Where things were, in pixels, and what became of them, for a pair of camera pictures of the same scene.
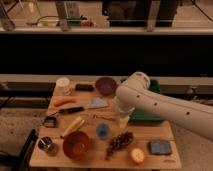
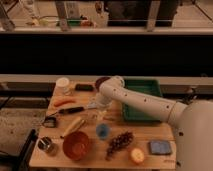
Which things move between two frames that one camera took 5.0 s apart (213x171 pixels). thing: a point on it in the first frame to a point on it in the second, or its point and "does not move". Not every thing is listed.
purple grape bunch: [118, 142] does not move
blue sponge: [160, 147] does not move
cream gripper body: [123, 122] to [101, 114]
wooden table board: [81, 129] does not move
